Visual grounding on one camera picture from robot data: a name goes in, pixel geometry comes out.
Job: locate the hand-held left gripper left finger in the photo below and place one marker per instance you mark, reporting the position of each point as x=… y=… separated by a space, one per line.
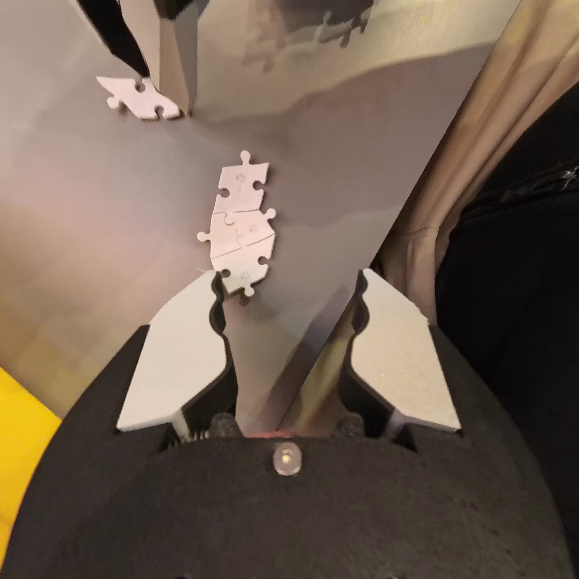
x=176 y=362

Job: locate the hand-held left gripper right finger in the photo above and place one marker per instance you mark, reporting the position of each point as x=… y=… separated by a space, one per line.
x=402 y=362

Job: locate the black garment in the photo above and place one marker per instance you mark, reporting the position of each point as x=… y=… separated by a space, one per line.
x=520 y=316

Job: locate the yellow object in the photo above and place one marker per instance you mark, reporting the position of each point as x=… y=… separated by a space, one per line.
x=22 y=452

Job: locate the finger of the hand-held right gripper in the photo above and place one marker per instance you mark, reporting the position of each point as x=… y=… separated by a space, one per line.
x=181 y=59
x=115 y=31

